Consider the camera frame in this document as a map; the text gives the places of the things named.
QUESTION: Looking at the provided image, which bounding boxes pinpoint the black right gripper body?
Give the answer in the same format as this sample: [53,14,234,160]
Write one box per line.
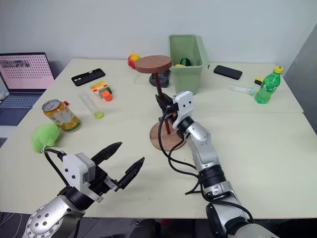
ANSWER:
[161,99,180,121]

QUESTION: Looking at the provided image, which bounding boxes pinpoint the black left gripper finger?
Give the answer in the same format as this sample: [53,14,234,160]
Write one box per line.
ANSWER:
[118,156,146,191]
[91,141,123,167]

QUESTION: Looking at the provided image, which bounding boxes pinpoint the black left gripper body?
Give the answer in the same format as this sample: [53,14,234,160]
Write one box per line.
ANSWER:
[88,167,122,196]

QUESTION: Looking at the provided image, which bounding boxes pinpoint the wooden pole with round disc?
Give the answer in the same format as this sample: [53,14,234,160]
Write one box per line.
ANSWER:
[135,55,172,136]

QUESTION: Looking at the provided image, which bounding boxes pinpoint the round wooden base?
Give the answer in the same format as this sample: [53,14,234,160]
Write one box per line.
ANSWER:
[149,120,190,152]

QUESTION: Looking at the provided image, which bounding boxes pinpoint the green plastic bin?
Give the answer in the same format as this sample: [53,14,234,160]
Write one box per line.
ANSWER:
[168,34,211,96]

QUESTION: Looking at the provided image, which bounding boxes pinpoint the clear tube with green bottom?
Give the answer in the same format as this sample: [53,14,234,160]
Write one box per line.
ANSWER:
[78,91,104,119]

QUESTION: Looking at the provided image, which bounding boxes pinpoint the red yellow toy fruit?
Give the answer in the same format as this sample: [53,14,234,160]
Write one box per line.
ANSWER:
[127,53,141,69]

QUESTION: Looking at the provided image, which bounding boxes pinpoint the orange toy block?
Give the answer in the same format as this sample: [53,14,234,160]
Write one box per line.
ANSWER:
[102,91,115,103]

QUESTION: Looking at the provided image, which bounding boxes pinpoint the orange drink can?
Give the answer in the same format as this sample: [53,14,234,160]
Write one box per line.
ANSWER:
[41,99,82,133]

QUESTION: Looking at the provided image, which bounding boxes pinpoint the green plush toy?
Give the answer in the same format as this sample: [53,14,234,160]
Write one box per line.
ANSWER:
[30,123,61,154]

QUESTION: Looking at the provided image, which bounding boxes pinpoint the multicolour striped block stack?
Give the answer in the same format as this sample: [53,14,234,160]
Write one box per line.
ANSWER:
[90,81,110,93]

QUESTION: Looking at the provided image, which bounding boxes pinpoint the black smartphone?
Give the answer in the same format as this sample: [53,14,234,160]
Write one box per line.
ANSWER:
[213,65,243,80]

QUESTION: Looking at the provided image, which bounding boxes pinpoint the clear tube with green cap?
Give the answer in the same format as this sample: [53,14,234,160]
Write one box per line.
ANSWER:
[228,84,257,96]

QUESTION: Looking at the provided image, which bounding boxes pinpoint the black phone case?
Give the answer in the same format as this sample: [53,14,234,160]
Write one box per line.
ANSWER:
[71,68,106,87]

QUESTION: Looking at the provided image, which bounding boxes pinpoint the green soda bottle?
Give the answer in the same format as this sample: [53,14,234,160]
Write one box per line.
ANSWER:
[255,65,284,105]

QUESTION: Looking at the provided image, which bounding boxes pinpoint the open grey laptop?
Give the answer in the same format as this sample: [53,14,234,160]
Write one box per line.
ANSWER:
[0,52,55,127]

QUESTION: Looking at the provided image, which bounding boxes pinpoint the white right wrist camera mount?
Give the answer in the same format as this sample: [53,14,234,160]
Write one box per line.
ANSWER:
[171,91,195,130]

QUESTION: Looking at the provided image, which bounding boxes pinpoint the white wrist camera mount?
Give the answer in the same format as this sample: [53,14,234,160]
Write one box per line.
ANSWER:
[62,152,104,203]
[171,91,195,130]

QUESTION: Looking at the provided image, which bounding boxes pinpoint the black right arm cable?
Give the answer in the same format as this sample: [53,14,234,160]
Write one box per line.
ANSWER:
[157,116,255,223]

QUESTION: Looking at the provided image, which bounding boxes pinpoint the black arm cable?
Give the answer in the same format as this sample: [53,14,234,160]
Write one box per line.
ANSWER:
[157,116,255,223]
[43,148,71,190]

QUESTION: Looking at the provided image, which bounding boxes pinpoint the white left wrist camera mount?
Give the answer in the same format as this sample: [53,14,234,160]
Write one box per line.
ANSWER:
[62,152,104,203]

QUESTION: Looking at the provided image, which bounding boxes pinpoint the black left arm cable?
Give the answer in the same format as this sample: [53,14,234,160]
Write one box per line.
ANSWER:
[43,148,71,190]

